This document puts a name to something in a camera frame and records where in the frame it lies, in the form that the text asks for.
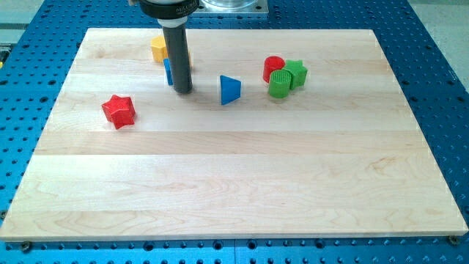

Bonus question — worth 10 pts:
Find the green star block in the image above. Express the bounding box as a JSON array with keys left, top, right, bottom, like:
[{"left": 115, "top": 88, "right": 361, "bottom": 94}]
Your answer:
[{"left": 283, "top": 59, "right": 308, "bottom": 90}]

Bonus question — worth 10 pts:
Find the red cylinder block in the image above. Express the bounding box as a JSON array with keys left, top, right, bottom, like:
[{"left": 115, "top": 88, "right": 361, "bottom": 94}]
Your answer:
[{"left": 262, "top": 56, "right": 285, "bottom": 83}]

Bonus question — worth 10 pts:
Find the light wooden board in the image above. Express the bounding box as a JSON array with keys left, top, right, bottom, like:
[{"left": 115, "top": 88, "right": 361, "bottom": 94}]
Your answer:
[{"left": 1, "top": 28, "right": 468, "bottom": 241}]

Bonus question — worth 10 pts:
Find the green cylinder block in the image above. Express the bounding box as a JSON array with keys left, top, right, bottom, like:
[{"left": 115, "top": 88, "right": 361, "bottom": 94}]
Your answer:
[{"left": 268, "top": 70, "right": 292, "bottom": 98}]

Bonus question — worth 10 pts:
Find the red star block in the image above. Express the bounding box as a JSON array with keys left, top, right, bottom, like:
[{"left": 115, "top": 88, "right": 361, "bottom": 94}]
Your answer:
[{"left": 101, "top": 95, "right": 136, "bottom": 130}]

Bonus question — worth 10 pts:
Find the blue block behind rod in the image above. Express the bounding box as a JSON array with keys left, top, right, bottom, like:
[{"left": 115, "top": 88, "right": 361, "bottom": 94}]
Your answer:
[{"left": 163, "top": 58, "right": 174, "bottom": 86}]

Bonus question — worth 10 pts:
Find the blue triangle block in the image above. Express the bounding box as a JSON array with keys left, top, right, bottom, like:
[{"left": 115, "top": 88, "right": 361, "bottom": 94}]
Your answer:
[{"left": 220, "top": 76, "right": 242, "bottom": 105}]

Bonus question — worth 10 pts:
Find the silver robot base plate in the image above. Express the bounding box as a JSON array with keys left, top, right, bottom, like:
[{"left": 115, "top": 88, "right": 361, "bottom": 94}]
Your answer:
[{"left": 194, "top": 0, "right": 269, "bottom": 16}]

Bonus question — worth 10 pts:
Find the yellow hexagon block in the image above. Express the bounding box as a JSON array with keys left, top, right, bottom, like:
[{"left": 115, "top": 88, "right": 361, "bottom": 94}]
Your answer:
[{"left": 150, "top": 35, "right": 168, "bottom": 63}]

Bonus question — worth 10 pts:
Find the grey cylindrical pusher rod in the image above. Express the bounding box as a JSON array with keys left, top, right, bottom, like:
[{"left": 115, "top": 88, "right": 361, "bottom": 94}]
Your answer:
[{"left": 158, "top": 17, "right": 193, "bottom": 94}]

